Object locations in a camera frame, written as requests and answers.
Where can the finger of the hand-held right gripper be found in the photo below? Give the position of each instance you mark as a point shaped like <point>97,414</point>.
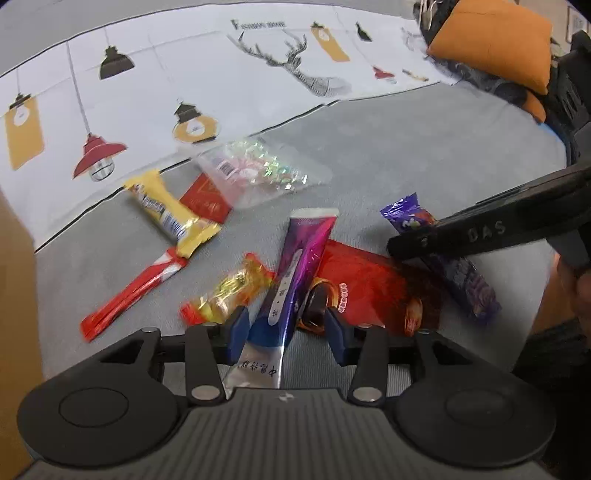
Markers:
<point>415,242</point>

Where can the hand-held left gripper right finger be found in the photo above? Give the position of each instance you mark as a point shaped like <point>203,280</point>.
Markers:
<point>336,339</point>

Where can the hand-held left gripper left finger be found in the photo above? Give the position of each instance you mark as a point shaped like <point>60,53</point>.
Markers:
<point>238,334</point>

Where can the purple chocolate bar wrapper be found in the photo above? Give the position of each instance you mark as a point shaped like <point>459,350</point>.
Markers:
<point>466,281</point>

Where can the purple foil tube packet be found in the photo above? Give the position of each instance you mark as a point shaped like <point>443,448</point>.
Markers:
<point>293,277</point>

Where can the person's right hand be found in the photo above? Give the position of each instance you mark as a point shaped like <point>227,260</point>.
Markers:
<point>575,290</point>

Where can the orange gold candy packet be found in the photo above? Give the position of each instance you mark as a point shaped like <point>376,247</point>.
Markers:
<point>226,290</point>

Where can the red snack bag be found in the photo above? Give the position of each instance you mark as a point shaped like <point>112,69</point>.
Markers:
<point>369,286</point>

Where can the small orange pillow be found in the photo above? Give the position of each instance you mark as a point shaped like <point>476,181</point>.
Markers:
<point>535,106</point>

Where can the red white stick packet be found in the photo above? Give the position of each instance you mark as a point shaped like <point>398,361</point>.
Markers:
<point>134,290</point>

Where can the flat red packet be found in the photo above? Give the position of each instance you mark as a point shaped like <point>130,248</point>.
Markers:
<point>205,201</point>

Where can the dark cloth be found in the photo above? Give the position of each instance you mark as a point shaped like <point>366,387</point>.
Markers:
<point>494,81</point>

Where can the yellow candy bar packet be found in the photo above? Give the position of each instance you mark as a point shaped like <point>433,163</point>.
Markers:
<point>166,207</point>

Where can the person's dark clothing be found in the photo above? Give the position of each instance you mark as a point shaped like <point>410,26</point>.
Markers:
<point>558,369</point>

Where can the clear plastic candy bag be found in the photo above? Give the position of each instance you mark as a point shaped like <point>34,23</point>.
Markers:
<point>258,170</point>

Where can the large orange pillow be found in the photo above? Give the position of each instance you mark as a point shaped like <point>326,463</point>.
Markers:
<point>494,41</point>

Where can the brown cardboard box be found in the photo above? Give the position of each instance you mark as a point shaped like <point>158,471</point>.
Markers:
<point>16,323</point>

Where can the printed white blanket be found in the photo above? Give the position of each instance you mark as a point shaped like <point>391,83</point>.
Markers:
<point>152,83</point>

